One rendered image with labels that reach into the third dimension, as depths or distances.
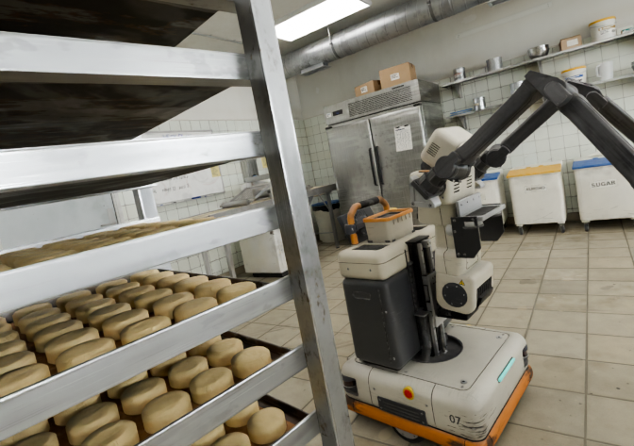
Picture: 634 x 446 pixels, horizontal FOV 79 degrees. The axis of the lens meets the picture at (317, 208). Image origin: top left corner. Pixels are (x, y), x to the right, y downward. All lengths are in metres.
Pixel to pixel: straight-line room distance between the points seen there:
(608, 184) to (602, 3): 2.02
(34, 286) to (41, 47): 0.19
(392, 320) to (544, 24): 4.63
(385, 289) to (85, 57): 1.42
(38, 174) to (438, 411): 1.57
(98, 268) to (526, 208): 4.88
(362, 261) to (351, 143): 3.83
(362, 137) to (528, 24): 2.37
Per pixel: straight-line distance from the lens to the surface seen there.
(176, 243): 0.41
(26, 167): 0.38
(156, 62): 0.43
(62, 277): 0.38
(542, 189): 5.01
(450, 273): 1.66
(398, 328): 1.74
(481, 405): 1.68
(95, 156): 0.39
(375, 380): 1.85
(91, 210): 4.45
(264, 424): 0.57
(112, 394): 0.60
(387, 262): 1.64
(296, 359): 0.52
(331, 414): 0.54
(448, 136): 1.57
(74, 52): 0.41
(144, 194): 0.85
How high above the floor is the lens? 1.19
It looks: 5 degrees down
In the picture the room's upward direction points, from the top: 11 degrees counter-clockwise
